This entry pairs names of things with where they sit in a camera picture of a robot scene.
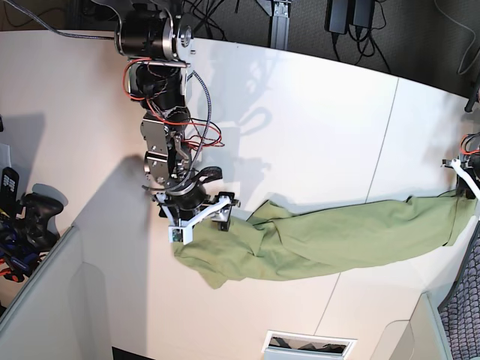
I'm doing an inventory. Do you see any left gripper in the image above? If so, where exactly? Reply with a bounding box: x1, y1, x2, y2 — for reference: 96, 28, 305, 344
442, 154, 479, 199

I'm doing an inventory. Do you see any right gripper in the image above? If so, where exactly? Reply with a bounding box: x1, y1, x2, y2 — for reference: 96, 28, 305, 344
153, 185, 240, 232

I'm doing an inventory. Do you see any green t-shirt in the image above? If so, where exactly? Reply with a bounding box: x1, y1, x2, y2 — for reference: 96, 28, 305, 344
172, 192, 476, 289

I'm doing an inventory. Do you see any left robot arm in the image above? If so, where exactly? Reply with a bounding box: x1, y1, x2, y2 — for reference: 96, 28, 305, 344
442, 131, 479, 200

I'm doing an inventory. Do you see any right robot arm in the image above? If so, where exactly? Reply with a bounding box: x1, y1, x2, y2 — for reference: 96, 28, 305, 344
115, 1, 239, 234

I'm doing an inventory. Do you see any mesh office chair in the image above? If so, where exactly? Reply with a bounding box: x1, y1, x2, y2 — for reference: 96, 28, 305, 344
439, 241, 479, 359

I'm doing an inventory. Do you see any grey partition panel left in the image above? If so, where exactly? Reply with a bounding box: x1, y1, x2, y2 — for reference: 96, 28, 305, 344
1, 227, 113, 359

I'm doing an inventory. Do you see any black game controller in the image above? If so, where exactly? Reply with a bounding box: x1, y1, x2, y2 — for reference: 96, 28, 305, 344
19, 193, 64, 252

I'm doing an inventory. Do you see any blue orange tools pile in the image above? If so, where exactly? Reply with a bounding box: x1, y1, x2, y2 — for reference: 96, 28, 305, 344
1, 210, 47, 284

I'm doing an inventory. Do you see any black power adapter brick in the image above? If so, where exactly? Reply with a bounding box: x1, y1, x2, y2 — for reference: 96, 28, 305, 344
325, 0, 350, 35

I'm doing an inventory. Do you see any black remote control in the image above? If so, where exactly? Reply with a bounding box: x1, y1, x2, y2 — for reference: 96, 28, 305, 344
1, 166, 20, 200

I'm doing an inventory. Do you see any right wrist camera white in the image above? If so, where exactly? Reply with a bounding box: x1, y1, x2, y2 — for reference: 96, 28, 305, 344
168, 225, 194, 245

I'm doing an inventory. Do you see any white cable on floor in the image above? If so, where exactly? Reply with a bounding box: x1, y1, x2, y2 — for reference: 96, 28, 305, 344
430, 0, 480, 76

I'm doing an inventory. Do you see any aluminium table leg post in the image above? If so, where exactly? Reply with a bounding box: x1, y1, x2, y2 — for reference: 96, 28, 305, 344
268, 1, 292, 50

